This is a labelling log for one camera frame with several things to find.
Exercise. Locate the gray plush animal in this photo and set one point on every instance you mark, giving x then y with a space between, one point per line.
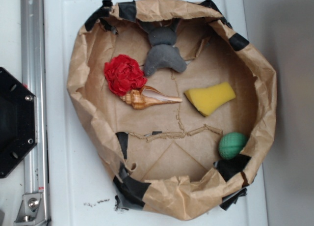
163 53

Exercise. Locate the brown spiral seashell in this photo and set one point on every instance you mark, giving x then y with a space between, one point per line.
147 96

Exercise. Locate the brown paper bag bin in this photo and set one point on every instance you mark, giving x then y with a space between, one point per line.
165 158

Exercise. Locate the red crumpled paper flower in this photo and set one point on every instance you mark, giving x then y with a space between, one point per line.
123 74

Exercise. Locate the yellow sponge piece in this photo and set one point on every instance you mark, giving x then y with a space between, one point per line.
207 100

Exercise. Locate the green textured ball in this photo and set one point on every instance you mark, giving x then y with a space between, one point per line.
231 145

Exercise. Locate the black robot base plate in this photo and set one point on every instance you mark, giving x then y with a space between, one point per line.
17 122

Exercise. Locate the aluminum extrusion rail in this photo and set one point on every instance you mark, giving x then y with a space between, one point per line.
36 169

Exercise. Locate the metal corner bracket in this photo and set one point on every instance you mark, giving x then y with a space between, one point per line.
31 212

